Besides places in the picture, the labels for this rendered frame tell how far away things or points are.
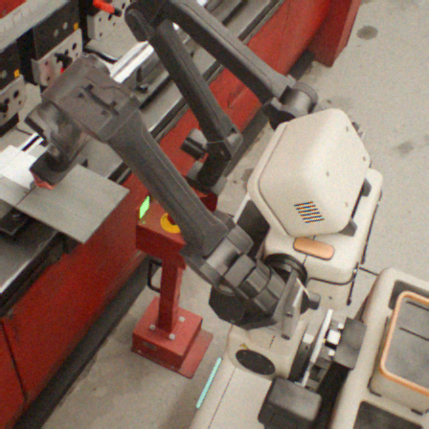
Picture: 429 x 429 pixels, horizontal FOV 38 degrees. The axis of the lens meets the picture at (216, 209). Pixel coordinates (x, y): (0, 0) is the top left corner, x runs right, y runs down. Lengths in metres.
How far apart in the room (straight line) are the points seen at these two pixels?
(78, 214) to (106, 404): 1.00
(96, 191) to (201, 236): 0.52
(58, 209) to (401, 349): 0.83
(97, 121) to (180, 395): 1.59
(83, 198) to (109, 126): 0.65
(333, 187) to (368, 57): 2.71
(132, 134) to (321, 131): 0.39
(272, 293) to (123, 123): 0.42
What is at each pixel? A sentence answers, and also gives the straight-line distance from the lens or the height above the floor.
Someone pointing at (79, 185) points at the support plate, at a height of 1.00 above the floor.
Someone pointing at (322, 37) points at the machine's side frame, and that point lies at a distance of 3.54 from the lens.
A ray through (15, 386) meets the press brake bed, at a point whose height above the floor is 0.43.
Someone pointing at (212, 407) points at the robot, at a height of 0.28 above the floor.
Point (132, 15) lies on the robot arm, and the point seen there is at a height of 1.36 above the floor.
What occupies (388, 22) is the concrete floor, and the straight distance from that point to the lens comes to 4.11.
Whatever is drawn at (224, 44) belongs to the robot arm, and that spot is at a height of 1.35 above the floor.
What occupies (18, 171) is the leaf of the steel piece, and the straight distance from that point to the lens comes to 1.54.
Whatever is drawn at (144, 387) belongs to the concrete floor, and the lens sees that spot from 2.32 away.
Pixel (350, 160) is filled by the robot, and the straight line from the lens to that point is 1.16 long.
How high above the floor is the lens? 2.13
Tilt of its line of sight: 51 degrees down
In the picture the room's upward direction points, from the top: 10 degrees clockwise
